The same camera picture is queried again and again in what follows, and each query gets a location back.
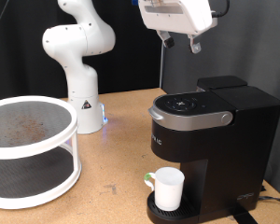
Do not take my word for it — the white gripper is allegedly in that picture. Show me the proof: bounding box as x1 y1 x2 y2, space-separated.
138 0 218 55

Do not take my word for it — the grey partition panel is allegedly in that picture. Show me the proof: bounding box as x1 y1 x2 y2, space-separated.
160 0 280 200

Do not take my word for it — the white two-tier turntable shelf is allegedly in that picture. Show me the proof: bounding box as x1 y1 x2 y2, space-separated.
0 95 82 211

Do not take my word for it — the braided machine power cable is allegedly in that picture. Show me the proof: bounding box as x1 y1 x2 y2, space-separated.
258 195 280 205

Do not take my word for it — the black camera cable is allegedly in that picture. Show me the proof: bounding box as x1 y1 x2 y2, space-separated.
212 0 231 19

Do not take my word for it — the black backdrop curtain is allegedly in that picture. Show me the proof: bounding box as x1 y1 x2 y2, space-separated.
0 0 166 103

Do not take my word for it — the white mug green-taped handle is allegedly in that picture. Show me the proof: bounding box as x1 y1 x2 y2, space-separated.
143 166 186 212

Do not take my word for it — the black Keurig coffee machine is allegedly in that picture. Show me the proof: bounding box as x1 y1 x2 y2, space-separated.
146 75 280 224

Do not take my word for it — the black tape strip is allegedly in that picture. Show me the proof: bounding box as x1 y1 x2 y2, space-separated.
228 211 259 224

